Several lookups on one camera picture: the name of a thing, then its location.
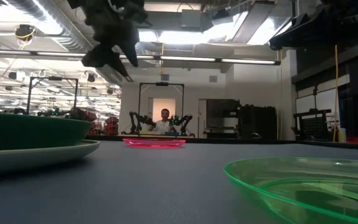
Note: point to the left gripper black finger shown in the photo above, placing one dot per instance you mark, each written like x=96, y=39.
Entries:
x=99, y=57
x=131, y=49

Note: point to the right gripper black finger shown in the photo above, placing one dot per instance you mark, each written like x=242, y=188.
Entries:
x=300, y=34

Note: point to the blue table mat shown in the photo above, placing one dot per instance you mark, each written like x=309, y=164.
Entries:
x=151, y=186

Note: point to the grey ceiling unit box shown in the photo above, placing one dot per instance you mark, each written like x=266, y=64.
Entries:
x=191, y=18

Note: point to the transparent pink plastic plate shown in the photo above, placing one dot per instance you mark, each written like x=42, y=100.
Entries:
x=154, y=143

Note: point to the black background station frame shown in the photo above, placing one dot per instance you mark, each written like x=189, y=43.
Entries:
x=52, y=78
x=162, y=84

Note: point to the black cabinet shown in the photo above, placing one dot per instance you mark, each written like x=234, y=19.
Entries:
x=256, y=121

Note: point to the dark green plastic plate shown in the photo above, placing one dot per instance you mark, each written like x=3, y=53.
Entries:
x=26, y=130

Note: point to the black pegboard cart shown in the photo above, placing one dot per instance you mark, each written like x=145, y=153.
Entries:
x=314, y=124

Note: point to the long ceiling light bar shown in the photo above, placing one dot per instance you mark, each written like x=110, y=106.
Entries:
x=188, y=58

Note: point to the transparent green plastic plate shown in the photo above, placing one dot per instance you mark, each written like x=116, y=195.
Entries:
x=306, y=202

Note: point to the black round ceiling fixture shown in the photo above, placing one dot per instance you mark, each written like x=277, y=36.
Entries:
x=25, y=31

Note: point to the pale grey plastic plate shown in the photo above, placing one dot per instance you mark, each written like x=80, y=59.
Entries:
x=42, y=155

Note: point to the person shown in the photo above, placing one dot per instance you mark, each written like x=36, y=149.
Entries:
x=165, y=126

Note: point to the black background robot arm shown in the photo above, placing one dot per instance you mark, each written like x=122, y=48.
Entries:
x=186, y=121
x=135, y=121

